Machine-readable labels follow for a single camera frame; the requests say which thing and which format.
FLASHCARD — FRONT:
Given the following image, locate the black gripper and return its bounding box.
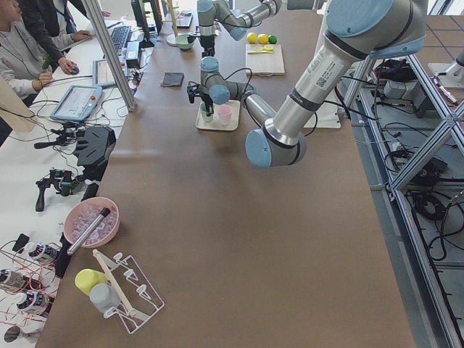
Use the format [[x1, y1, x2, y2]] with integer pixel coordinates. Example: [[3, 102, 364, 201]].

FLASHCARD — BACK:
[[186, 82, 214, 117], [187, 32, 216, 54]]

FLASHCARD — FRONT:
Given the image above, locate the mint green plastic cup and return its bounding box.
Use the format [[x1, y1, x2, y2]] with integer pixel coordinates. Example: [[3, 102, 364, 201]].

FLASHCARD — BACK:
[[200, 102, 214, 123]]

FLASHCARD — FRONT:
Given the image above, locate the pink plastic cup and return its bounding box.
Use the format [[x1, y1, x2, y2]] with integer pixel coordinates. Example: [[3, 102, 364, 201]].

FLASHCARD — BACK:
[[217, 104, 233, 125]]

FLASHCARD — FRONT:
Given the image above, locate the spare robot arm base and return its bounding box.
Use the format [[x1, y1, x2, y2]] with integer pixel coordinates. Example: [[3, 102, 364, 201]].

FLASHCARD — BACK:
[[428, 51, 463, 91]]

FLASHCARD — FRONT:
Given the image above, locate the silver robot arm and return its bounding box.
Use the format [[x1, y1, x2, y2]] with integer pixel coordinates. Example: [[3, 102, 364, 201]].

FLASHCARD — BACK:
[[187, 0, 281, 57], [188, 0, 427, 167]]

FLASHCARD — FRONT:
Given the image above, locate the beige rabbit print tray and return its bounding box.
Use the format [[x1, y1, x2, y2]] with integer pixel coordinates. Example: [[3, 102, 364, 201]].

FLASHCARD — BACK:
[[196, 100, 241, 131]]

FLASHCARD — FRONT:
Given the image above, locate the pale green bowl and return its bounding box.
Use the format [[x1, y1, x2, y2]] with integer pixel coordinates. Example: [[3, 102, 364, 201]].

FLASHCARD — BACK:
[[175, 34, 195, 50]]

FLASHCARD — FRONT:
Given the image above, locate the grey folded cloth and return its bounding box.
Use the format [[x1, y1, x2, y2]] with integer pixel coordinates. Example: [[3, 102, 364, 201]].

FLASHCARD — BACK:
[[161, 72, 185, 87]]

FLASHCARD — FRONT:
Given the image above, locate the wooden cup tree stand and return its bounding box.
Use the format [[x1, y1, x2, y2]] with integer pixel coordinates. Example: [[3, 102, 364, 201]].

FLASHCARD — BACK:
[[164, 0, 187, 46]]

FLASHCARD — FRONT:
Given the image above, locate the lower whole yellow lemon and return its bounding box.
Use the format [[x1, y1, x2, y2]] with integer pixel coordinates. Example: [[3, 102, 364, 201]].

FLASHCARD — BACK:
[[246, 32, 257, 44]]

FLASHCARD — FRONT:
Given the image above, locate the whole yellow lemon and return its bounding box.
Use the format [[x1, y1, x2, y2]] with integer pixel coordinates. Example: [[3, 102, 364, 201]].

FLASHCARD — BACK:
[[246, 32, 257, 44], [257, 33, 269, 44]]

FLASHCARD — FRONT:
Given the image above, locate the upper lemon half slice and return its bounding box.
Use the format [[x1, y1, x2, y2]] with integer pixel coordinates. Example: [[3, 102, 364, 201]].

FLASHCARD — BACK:
[[252, 45, 265, 53]]

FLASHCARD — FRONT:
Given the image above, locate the upper whole yellow lemon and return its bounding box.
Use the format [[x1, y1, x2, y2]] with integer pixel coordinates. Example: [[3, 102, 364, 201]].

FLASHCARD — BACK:
[[257, 33, 269, 44]]

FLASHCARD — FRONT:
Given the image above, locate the bamboo cutting board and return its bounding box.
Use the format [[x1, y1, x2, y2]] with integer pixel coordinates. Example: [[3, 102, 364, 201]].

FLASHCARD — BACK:
[[245, 44, 286, 76]]

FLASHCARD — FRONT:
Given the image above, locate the yellow plastic knife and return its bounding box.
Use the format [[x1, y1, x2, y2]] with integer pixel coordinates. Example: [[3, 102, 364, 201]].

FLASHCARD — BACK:
[[246, 50, 274, 54]]

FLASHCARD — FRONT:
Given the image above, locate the green lime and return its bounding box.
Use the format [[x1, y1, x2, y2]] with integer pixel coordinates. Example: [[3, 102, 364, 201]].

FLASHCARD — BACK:
[[268, 35, 277, 44]]

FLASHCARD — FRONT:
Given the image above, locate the black keyboard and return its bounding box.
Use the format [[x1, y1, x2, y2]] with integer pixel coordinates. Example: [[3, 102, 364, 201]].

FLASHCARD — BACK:
[[110, 25, 132, 56]]

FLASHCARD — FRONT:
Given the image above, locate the blue teach pendant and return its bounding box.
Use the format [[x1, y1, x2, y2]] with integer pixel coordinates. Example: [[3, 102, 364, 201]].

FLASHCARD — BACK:
[[92, 59, 117, 88], [50, 85, 103, 122]]

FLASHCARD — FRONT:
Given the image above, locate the black moulded case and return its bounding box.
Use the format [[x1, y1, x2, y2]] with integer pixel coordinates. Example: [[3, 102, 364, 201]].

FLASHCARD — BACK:
[[73, 126, 116, 181]]

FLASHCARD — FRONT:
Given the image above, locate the steel muddler in bowl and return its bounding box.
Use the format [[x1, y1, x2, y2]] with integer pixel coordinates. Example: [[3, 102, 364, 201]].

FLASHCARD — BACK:
[[67, 207, 111, 255]]

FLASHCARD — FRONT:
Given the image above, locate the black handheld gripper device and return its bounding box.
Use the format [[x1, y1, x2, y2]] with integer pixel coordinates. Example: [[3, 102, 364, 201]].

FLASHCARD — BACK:
[[35, 169, 84, 212]]

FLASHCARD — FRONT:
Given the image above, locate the pink mixing bowl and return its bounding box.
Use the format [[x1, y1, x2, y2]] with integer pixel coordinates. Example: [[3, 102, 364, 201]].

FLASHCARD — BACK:
[[64, 197, 120, 249]]

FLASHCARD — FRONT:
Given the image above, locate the seated person grey hoodie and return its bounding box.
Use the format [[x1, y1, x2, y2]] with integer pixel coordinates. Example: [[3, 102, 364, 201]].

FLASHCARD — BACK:
[[1, 0, 52, 106]]

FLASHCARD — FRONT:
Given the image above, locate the yellow bottle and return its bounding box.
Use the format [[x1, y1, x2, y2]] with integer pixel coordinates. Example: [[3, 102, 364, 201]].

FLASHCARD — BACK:
[[75, 268, 107, 296]]

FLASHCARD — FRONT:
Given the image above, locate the grey lidded jar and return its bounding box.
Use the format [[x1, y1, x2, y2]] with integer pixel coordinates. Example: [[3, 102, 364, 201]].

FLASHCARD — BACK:
[[89, 283, 121, 313]]

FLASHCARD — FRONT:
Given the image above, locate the aluminium frame post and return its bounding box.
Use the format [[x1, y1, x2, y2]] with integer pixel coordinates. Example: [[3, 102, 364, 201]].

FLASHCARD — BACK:
[[83, 0, 136, 112]]

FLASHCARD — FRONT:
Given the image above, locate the white wire dish rack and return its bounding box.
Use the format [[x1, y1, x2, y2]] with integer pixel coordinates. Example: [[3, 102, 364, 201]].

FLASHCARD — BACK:
[[93, 249, 165, 334]]

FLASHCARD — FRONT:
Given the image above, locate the copper wire bottle rack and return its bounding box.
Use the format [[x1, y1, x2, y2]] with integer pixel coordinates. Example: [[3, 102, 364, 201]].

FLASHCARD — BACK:
[[1, 240, 59, 328]]

